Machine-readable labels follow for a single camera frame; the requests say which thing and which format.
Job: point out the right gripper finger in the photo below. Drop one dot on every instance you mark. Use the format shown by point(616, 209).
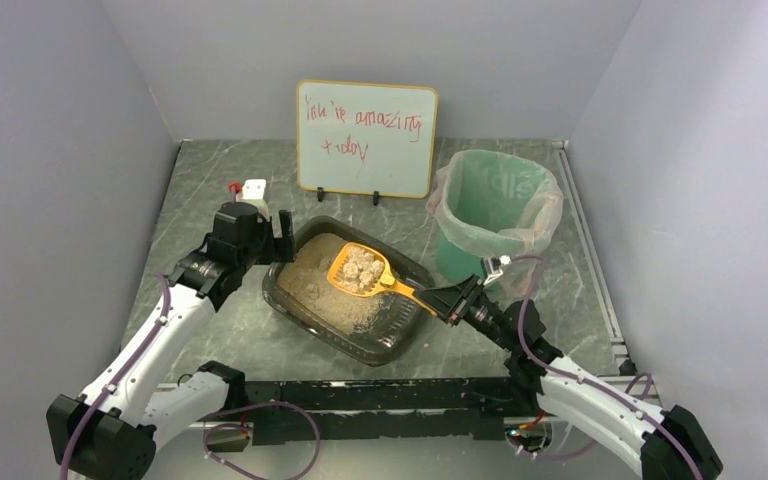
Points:
point(460, 299)
point(435, 299)

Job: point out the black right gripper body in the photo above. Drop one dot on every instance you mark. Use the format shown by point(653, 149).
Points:
point(462, 302)

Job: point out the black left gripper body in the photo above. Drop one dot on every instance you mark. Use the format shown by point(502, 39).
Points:
point(278, 236)

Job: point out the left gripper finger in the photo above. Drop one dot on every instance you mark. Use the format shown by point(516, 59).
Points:
point(277, 240)
point(288, 244)

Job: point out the yellow litter scoop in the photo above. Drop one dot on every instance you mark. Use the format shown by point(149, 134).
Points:
point(363, 272)

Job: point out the dark grey litter box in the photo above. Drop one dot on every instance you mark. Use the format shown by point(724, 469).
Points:
point(374, 331)

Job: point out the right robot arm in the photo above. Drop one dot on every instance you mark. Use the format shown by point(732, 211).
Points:
point(653, 442)

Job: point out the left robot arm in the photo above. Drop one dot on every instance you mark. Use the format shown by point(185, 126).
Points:
point(115, 426)

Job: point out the beige cat litter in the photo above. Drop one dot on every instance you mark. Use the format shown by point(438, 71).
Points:
point(306, 281)

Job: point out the green trash bin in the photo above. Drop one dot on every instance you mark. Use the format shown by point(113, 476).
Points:
point(490, 212)

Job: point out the translucent pink bin liner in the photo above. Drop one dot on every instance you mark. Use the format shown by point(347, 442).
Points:
point(543, 218)

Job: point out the whiteboard with red writing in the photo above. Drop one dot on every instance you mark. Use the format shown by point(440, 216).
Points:
point(365, 138)

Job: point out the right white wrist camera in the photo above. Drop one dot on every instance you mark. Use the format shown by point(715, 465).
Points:
point(493, 268)

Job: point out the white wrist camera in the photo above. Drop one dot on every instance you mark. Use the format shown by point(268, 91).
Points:
point(251, 191)
point(493, 268)

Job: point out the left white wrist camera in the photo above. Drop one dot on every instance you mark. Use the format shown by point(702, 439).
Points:
point(251, 191)

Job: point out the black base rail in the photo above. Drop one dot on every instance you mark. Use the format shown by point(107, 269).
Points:
point(482, 408)

